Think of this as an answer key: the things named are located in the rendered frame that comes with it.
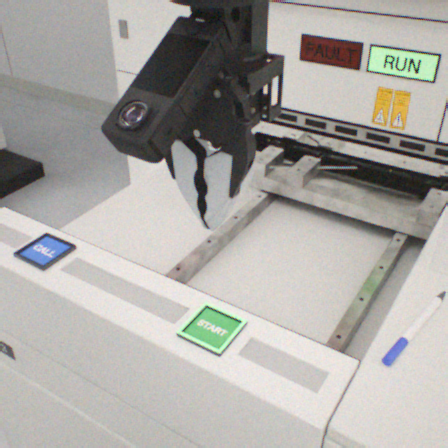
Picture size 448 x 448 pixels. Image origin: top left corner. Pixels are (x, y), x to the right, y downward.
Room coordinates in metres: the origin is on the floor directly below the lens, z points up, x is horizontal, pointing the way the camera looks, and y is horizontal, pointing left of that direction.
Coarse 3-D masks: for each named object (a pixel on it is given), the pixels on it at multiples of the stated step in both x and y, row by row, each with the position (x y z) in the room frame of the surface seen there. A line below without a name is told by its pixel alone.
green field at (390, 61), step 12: (372, 48) 0.91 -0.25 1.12; (384, 48) 0.90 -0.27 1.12; (372, 60) 0.91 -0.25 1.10; (384, 60) 0.90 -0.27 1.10; (396, 60) 0.89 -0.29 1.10; (408, 60) 0.88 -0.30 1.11; (420, 60) 0.87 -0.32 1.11; (432, 60) 0.86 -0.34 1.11; (384, 72) 0.90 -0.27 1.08; (396, 72) 0.89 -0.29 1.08; (408, 72) 0.88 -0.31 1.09; (420, 72) 0.87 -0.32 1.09; (432, 72) 0.86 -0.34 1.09
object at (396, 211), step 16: (256, 176) 0.90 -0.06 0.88; (272, 176) 0.89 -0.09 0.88; (320, 176) 0.89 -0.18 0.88; (336, 176) 0.89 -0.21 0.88; (272, 192) 0.88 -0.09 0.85; (288, 192) 0.86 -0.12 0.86; (304, 192) 0.84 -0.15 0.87; (320, 192) 0.83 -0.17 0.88; (336, 192) 0.83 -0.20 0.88; (352, 192) 0.83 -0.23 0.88; (368, 192) 0.83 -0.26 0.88; (384, 192) 0.83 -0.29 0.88; (336, 208) 0.81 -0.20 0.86; (352, 208) 0.79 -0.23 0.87; (368, 208) 0.78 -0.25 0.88; (384, 208) 0.78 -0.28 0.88; (400, 208) 0.78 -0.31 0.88; (416, 208) 0.78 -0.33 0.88; (384, 224) 0.76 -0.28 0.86; (400, 224) 0.74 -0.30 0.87; (416, 224) 0.73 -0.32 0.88
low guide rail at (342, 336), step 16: (400, 240) 0.72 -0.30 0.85; (384, 256) 0.68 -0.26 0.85; (400, 256) 0.71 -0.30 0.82; (384, 272) 0.64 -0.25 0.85; (368, 288) 0.60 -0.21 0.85; (352, 304) 0.56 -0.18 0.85; (368, 304) 0.57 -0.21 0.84; (352, 320) 0.53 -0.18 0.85; (336, 336) 0.50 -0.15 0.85; (352, 336) 0.52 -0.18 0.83
